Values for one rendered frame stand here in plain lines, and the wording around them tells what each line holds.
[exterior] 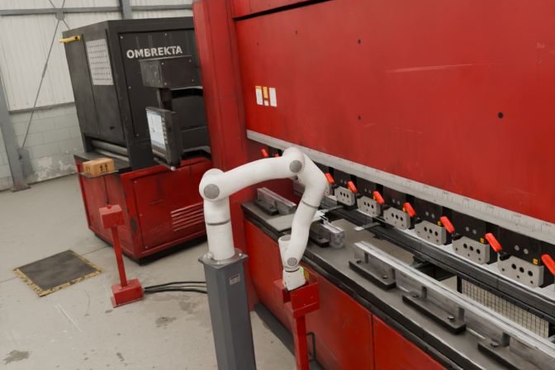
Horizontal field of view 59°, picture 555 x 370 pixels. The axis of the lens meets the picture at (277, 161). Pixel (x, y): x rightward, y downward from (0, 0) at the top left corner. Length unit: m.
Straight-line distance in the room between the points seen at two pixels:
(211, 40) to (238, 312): 1.79
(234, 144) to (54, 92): 6.24
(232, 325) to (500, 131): 1.52
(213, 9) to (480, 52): 2.10
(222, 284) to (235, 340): 0.31
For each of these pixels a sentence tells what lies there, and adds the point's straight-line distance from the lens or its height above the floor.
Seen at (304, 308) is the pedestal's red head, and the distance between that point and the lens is 2.52.
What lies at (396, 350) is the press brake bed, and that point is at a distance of 2.26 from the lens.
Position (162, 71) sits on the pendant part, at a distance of 3.42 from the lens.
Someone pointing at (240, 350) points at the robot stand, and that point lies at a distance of 2.58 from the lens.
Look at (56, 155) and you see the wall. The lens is 9.47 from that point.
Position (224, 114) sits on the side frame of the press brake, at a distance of 3.41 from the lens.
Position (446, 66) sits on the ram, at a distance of 1.78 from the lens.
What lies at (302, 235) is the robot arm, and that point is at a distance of 2.30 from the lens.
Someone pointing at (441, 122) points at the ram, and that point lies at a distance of 1.82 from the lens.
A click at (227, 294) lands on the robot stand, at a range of 2.40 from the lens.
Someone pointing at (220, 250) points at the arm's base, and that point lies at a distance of 2.34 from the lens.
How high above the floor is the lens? 1.98
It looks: 14 degrees down
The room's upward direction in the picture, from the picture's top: 5 degrees counter-clockwise
